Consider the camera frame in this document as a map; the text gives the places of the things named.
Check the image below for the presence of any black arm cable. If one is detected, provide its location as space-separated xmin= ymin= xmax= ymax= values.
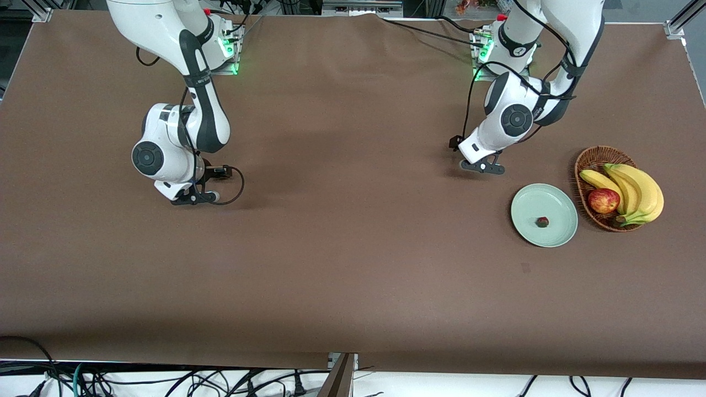
xmin=463 ymin=0 xmax=580 ymax=144
xmin=135 ymin=47 xmax=245 ymax=206

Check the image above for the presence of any brown table cover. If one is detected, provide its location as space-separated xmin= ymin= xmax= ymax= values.
xmin=0 ymin=10 xmax=706 ymax=380

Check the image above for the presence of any colourful toy pile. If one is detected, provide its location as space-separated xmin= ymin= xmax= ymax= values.
xmin=455 ymin=0 xmax=500 ymax=16

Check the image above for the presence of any red apple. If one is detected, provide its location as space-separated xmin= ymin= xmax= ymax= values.
xmin=587 ymin=188 xmax=621 ymax=214

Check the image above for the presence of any black cable on cover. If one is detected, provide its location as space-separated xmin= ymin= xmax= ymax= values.
xmin=378 ymin=15 xmax=486 ymax=47

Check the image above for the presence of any brown wicker basket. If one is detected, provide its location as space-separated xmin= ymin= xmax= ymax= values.
xmin=574 ymin=145 xmax=646 ymax=233

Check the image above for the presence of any pale green round plate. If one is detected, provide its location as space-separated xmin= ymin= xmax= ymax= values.
xmin=510 ymin=183 xmax=579 ymax=248

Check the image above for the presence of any yellow banana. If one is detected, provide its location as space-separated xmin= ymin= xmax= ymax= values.
xmin=579 ymin=169 xmax=627 ymax=216
xmin=603 ymin=163 xmax=665 ymax=227
xmin=606 ymin=171 xmax=641 ymax=217

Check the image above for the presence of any teal cable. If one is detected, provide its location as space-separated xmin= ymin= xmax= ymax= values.
xmin=72 ymin=363 xmax=92 ymax=397

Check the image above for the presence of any black looped cable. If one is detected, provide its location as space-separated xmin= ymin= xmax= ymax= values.
xmin=0 ymin=335 xmax=62 ymax=397

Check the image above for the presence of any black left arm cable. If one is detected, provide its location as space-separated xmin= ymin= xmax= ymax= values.
xmin=463 ymin=0 xmax=580 ymax=144

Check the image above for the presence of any grey metal box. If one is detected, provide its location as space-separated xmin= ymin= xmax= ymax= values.
xmin=323 ymin=0 xmax=403 ymax=17

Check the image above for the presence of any black cable with plug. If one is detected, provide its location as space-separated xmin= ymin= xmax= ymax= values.
xmin=243 ymin=368 xmax=309 ymax=397

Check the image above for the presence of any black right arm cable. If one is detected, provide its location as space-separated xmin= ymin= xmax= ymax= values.
xmin=135 ymin=47 xmax=245 ymax=206

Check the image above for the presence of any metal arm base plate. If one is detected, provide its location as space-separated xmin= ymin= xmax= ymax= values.
xmin=212 ymin=55 xmax=240 ymax=76
xmin=470 ymin=30 xmax=532 ymax=83

